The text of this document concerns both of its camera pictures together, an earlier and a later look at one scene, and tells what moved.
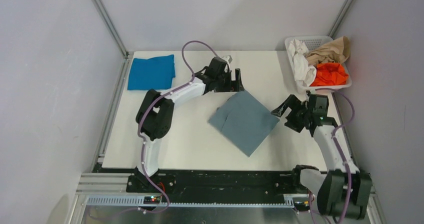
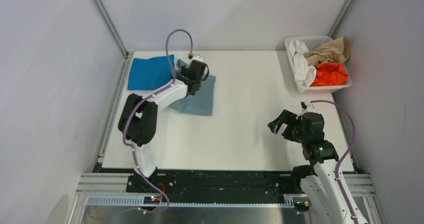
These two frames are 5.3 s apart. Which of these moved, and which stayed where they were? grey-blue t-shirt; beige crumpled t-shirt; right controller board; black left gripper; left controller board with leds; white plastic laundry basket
Moved: black left gripper; grey-blue t-shirt
Stayed: left controller board with leds; beige crumpled t-shirt; white plastic laundry basket; right controller board
